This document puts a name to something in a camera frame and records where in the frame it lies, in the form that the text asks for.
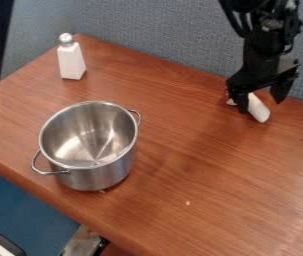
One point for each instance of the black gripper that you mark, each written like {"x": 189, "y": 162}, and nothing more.
{"x": 262, "y": 71}

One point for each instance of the red and white toy mushroom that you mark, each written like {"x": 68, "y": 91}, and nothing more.
{"x": 258, "y": 110}

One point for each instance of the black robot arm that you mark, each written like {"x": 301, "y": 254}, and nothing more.
{"x": 267, "y": 24}

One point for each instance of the stainless steel pot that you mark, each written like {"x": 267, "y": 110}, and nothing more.
{"x": 87, "y": 144}

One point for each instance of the white salt shaker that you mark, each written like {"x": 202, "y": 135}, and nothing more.
{"x": 70, "y": 57}

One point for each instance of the grey table leg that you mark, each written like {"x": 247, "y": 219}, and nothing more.
{"x": 86, "y": 243}

